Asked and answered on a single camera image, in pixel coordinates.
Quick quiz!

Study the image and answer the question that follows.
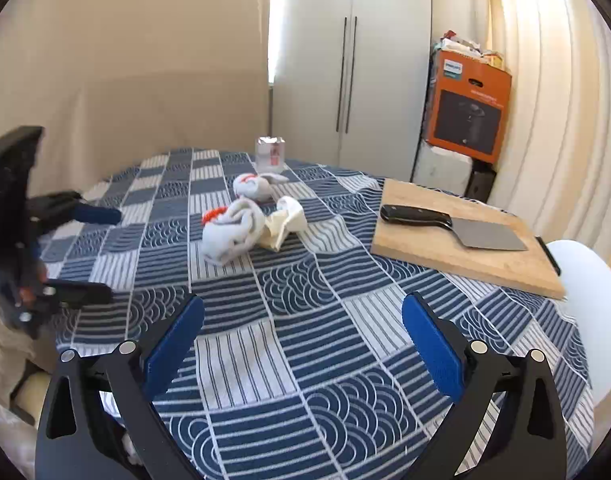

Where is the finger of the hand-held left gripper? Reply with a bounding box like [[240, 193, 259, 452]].
[[48, 280, 114, 310], [28, 190, 124, 226]]

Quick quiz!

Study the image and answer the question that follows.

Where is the white wardrobe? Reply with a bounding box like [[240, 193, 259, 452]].
[[266, 0, 433, 184]]

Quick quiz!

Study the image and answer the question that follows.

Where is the pile of packets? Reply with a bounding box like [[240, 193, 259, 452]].
[[437, 29, 509, 74]]

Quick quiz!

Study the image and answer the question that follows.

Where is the white sock with red mark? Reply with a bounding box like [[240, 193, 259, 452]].
[[233, 172, 290, 205]]

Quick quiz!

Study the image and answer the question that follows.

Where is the cream crumpled cloth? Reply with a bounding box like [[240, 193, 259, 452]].
[[256, 195, 309, 252]]

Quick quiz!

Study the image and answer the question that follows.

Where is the small black box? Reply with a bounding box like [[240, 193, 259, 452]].
[[467, 165, 497, 205]]

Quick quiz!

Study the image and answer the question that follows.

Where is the white box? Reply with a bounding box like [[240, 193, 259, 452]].
[[411, 140, 474, 196]]

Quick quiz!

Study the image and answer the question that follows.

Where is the cream curtain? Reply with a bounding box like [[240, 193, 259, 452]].
[[485, 0, 611, 273]]

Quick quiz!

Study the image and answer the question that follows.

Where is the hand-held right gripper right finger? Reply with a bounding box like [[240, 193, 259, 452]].
[[400, 291, 569, 480]]

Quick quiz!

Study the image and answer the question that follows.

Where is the grey white sock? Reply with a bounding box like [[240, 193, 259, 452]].
[[201, 198, 266, 266]]

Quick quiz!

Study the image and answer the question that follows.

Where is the wooden cutting board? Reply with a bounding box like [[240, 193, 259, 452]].
[[370, 178, 567, 301]]

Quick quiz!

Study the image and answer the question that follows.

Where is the blue white patterned tablecloth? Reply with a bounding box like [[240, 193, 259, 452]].
[[38, 147, 599, 480]]

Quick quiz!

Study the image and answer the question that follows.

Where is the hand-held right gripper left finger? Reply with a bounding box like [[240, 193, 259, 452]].
[[34, 293, 206, 480]]

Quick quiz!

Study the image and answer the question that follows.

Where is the orange cardboard box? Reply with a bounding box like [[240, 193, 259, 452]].
[[422, 50, 513, 165]]

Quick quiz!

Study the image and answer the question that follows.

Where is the black handled cleaver knife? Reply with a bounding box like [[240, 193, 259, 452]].
[[380, 204, 530, 252]]

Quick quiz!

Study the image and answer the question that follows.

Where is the white chair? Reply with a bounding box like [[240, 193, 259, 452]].
[[542, 239, 611, 428]]

